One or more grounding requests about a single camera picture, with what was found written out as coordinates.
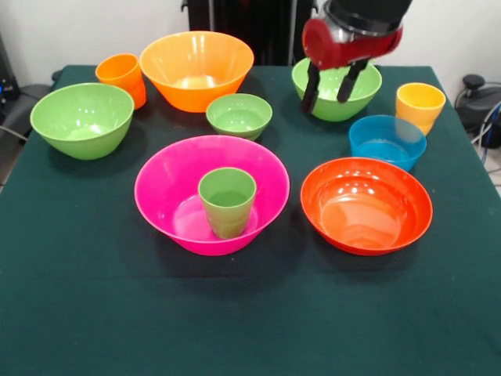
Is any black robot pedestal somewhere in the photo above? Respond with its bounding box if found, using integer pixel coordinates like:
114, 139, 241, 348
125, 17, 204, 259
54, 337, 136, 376
187, 0, 319, 67

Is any black computer tower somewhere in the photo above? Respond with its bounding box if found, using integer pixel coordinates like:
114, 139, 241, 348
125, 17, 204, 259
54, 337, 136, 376
0, 33, 21, 103

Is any pink plastic bowl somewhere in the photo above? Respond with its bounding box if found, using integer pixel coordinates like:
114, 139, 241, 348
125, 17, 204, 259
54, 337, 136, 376
134, 135, 291, 257

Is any orange plastic cup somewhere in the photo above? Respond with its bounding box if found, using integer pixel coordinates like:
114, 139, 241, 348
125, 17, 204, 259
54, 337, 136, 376
95, 52, 148, 110

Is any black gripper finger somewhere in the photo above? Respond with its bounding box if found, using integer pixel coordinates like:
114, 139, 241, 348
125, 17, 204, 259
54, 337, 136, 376
300, 60, 321, 114
337, 60, 369, 103

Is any small green plastic bowl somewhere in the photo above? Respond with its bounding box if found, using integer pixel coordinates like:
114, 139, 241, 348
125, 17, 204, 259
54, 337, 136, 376
205, 92, 274, 142

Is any yellow plastic cup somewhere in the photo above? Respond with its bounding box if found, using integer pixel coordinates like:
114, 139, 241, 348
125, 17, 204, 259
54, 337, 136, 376
395, 81, 447, 137

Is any red plastic bowl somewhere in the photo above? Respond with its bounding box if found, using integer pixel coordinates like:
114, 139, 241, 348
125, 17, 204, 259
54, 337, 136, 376
300, 157, 434, 257

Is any dark grey floor case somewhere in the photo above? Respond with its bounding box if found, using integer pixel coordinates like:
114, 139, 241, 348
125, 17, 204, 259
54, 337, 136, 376
0, 84, 52, 136

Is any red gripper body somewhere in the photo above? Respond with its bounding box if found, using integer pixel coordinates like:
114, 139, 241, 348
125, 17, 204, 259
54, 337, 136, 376
301, 17, 404, 71

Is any green plastic cup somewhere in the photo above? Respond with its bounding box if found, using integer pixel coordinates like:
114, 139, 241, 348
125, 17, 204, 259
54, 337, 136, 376
197, 167, 258, 240

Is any blue plastic bowl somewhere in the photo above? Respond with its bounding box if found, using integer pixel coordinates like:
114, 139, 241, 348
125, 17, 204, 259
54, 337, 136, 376
348, 114, 428, 172

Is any large orange plastic bowl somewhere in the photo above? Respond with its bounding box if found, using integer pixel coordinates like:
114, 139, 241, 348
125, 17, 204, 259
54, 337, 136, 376
139, 31, 255, 114

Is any dark green table cloth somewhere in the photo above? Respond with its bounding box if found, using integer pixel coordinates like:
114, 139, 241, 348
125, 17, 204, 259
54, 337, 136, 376
0, 64, 501, 376

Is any large green plastic bowl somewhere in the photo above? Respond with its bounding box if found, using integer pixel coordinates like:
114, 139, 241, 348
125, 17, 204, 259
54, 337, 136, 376
291, 56, 383, 122
30, 81, 135, 161

